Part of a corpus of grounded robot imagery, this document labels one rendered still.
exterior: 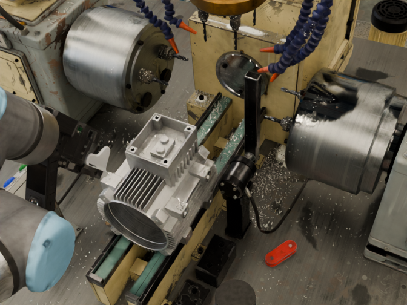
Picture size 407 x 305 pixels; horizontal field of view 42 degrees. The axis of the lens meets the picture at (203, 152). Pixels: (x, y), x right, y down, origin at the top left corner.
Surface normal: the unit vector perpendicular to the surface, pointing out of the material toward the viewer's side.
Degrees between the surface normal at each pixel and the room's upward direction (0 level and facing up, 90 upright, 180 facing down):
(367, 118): 24
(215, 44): 90
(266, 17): 90
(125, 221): 43
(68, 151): 30
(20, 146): 101
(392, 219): 89
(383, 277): 0
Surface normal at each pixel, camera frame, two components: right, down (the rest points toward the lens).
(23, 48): -0.47, 0.69
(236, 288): -0.06, -0.64
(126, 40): -0.22, -0.36
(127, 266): 0.88, 0.33
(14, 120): 0.95, 0.07
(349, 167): -0.47, 0.47
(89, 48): -0.37, 0.00
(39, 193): -0.46, 0.27
